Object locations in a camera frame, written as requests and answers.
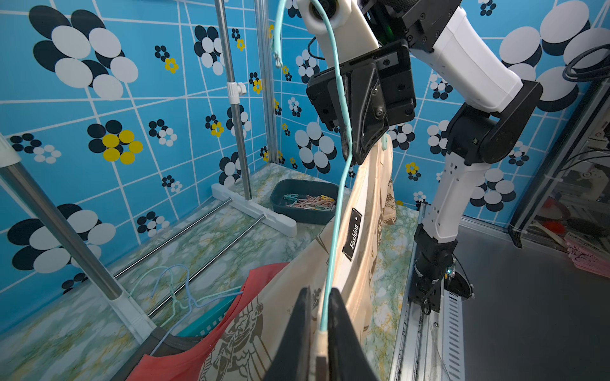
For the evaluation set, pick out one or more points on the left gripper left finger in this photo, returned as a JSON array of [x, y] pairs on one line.
[[292, 358]]

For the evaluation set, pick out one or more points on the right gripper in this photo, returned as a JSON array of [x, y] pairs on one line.
[[379, 92]]

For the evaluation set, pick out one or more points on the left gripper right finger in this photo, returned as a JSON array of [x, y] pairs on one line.
[[347, 360]]

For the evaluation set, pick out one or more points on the beige compass print t-shirt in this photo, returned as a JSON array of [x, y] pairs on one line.
[[343, 256]]

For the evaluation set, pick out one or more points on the blue wire hanger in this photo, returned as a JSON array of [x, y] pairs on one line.
[[180, 298]]

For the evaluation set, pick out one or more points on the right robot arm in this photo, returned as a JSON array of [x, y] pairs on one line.
[[497, 106]]

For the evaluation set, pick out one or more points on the pile of coloured clothespins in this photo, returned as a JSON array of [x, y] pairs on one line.
[[308, 202]]

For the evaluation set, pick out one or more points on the teal laundry basket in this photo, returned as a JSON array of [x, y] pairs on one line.
[[208, 321]]

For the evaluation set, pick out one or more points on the dark grey clothespin tray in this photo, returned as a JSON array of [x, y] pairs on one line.
[[304, 187]]

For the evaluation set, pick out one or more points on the dark grey garment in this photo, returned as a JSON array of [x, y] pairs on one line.
[[172, 346]]

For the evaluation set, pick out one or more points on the metal clothes rack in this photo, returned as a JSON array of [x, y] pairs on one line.
[[119, 111]]

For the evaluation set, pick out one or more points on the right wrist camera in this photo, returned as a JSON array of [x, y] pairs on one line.
[[353, 36]]

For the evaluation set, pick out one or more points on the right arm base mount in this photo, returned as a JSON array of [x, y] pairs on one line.
[[428, 294]]

